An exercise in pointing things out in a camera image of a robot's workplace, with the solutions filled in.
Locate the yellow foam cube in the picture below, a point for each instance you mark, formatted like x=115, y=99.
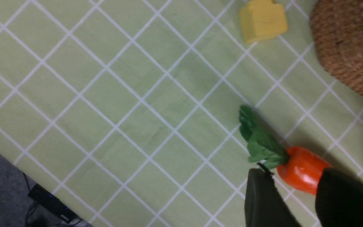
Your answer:
x=262, y=20

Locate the woven rattan basket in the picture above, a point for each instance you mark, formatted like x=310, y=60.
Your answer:
x=337, y=29

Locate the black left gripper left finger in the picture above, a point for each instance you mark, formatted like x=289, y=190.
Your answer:
x=264, y=206

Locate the red carrot with leaves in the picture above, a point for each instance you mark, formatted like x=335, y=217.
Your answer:
x=298, y=167

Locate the green checkered tablecloth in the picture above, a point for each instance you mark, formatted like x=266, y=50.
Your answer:
x=127, y=110

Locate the black electronic box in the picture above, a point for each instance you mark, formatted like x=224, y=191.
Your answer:
x=51, y=203

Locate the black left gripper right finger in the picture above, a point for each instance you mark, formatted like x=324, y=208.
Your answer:
x=339, y=200

